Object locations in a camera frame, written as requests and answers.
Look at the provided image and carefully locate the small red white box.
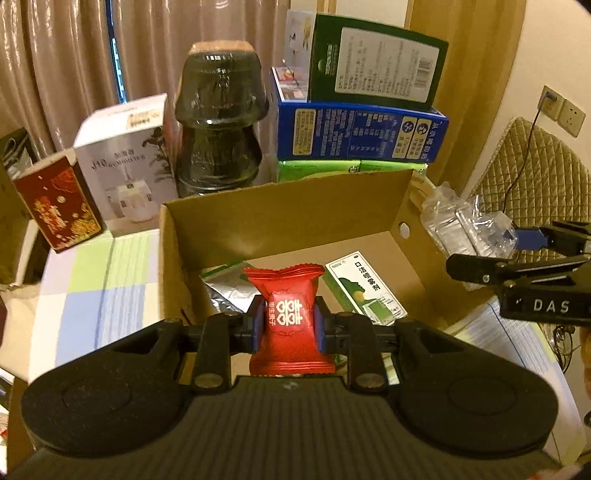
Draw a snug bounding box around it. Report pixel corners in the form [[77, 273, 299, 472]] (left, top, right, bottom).
[[272, 67, 309, 102]]

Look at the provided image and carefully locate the brown cardboard box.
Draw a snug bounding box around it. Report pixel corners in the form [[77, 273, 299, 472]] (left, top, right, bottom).
[[158, 168, 506, 388]]

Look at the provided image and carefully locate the blue printed box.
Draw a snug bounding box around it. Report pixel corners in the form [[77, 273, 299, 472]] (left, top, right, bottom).
[[274, 98, 450, 164]]

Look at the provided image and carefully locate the dark brown carton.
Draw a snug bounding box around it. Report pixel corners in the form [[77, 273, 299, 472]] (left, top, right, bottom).
[[0, 161, 37, 284]]

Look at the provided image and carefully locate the red candy packet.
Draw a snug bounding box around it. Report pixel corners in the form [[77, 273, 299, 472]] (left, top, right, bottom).
[[243, 263, 334, 377]]

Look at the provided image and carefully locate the clear plastic packaging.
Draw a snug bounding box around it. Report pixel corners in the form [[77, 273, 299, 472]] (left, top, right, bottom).
[[418, 182, 518, 278]]

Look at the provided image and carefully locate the tall white box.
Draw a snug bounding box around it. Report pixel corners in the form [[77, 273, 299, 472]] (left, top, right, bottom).
[[283, 8, 319, 70]]

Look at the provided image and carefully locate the beige wall socket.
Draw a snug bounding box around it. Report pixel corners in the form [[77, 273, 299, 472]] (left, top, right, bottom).
[[560, 99, 583, 138], [540, 85, 565, 121]]

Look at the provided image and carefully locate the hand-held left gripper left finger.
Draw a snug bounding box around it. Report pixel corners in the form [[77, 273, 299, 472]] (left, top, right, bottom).
[[113, 298, 267, 393]]

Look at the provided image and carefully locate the stack of metal bowls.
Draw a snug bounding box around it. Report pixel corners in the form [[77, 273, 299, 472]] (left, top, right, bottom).
[[1, 133, 29, 169]]

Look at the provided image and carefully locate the dark green labelled box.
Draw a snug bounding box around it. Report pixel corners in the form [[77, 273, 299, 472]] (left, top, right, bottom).
[[307, 14, 450, 112]]

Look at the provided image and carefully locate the cream cloth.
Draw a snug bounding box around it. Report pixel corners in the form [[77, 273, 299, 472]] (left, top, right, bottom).
[[0, 283, 45, 371]]

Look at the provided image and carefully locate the red gold decorated box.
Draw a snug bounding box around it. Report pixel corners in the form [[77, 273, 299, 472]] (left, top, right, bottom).
[[12, 148, 108, 254]]

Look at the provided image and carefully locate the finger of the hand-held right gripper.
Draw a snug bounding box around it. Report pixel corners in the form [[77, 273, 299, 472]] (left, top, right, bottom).
[[512, 222, 591, 254], [445, 253, 591, 289]]

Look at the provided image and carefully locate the white green medicine box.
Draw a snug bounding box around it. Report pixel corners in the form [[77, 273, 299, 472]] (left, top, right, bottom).
[[324, 251, 409, 326]]

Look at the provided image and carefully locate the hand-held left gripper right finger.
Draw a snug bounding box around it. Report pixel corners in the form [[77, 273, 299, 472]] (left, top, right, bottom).
[[315, 305, 462, 393]]

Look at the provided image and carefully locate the silver green foil packet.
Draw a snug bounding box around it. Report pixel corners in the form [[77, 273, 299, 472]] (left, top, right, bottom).
[[199, 262, 259, 320]]

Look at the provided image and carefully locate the beige curtain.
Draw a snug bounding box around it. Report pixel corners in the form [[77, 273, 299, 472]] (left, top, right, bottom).
[[0, 0, 296, 155]]

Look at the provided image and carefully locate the white appliance box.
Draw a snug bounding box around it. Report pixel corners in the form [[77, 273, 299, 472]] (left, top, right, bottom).
[[74, 93, 179, 237]]

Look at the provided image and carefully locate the quilted cushion chair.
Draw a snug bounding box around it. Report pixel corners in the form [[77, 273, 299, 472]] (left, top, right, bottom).
[[473, 116, 591, 241]]

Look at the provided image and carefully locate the thin black cable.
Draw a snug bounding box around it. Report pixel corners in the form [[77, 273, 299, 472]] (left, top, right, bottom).
[[503, 92, 555, 220]]

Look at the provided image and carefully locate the light green box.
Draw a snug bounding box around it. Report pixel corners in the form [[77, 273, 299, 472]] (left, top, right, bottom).
[[277, 159, 428, 184]]

